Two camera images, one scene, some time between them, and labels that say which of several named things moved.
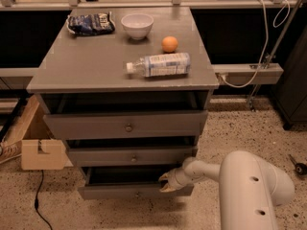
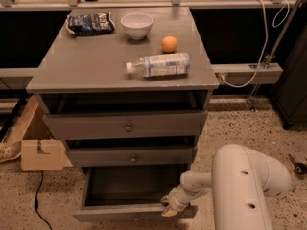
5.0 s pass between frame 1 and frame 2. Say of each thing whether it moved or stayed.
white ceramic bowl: stayed
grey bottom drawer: moved
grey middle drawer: stayed
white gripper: moved
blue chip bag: stayed
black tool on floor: stayed
